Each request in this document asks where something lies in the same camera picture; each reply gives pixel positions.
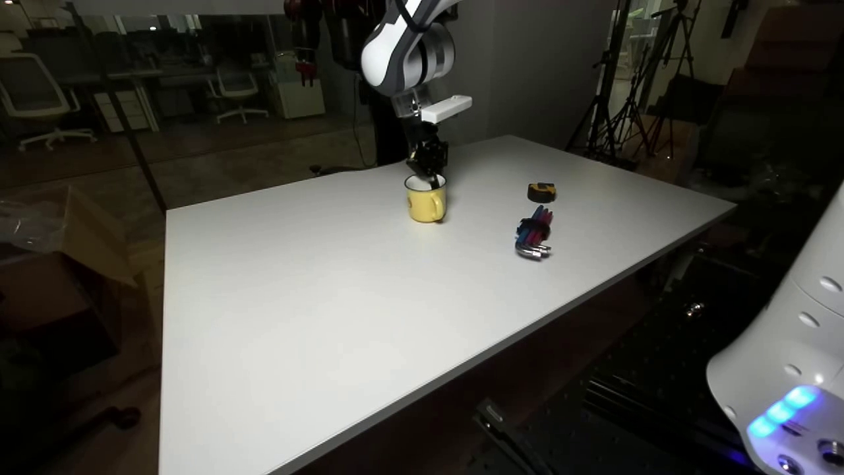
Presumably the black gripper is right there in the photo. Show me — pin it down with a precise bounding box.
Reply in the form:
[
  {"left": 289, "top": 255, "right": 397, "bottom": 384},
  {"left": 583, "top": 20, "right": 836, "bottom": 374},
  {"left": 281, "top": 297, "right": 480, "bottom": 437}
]
[{"left": 402, "top": 116, "right": 450, "bottom": 189}]

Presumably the yellow enamel mug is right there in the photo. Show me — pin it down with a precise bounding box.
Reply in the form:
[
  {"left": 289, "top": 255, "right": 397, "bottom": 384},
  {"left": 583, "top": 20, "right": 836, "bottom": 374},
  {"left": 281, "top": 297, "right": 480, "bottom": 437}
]
[{"left": 402, "top": 172, "right": 450, "bottom": 227}]

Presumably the yellow black tape measure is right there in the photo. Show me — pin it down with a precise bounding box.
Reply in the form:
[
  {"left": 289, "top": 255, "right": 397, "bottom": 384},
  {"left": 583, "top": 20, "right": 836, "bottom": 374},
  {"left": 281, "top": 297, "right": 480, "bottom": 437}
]
[{"left": 525, "top": 178, "right": 559, "bottom": 202}]

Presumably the white office cabinet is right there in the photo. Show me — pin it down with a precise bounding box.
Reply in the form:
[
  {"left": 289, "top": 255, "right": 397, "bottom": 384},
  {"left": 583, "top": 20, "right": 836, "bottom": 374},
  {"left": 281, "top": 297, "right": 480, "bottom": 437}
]
[{"left": 265, "top": 49, "right": 329, "bottom": 120}]

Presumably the red robot in background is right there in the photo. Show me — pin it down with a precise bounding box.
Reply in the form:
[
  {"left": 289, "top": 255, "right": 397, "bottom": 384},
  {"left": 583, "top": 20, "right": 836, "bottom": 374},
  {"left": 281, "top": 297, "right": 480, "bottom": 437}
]
[{"left": 281, "top": 0, "right": 352, "bottom": 89}]

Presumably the black tripod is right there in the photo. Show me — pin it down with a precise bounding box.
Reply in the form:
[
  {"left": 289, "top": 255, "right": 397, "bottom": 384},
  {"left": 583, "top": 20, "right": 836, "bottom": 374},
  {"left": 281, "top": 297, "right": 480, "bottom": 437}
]
[
  {"left": 565, "top": 0, "right": 639, "bottom": 165},
  {"left": 629, "top": 0, "right": 699, "bottom": 137}
]

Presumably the white mesh office chair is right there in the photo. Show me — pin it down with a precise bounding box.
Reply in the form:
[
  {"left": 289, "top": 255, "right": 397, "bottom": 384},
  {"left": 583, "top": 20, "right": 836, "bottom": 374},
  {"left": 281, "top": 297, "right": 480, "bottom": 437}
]
[
  {"left": 0, "top": 49, "right": 99, "bottom": 155},
  {"left": 209, "top": 64, "right": 272, "bottom": 127}
]

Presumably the black stand pole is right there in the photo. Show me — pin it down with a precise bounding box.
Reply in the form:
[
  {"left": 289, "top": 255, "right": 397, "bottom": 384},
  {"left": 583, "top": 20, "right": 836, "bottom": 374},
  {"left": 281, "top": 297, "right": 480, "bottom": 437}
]
[{"left": 61, "top": 0, "right": 170, "bottom": 214}]

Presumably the brown cardboard box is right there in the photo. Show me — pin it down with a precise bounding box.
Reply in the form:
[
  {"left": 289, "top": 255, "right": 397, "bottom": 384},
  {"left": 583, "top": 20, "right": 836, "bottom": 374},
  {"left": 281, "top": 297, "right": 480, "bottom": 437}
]
[{"left": 0, "top": 181, "right": 143, "bottom": 353}]

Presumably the white rounded device with lights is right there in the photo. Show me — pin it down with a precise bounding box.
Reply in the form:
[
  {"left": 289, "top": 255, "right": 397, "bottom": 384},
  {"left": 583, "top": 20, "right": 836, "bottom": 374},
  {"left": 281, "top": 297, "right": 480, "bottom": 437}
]
[{"left": 704, "top": 178, "right": 844, "bottom": 475}]

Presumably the clear plastic bag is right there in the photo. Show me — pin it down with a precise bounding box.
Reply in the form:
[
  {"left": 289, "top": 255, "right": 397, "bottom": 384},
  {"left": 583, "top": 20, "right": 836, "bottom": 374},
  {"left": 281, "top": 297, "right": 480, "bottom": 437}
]
[{"left": 0, "top": 196, "right": 57, "bottom": 255}]

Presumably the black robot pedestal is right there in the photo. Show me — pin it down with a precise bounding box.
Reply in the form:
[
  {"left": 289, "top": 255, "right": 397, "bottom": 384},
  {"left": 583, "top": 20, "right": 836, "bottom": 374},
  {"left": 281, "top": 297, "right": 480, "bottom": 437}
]
[{"left": 363, "top": 95, "right": 417, "bottom": 172}]

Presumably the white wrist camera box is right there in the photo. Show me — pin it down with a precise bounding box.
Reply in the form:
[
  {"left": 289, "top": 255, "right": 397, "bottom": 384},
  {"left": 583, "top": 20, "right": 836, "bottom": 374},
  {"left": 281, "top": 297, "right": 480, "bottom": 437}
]
[{"left": 420, "top": 93, "right": 474, "bottom": 123}]

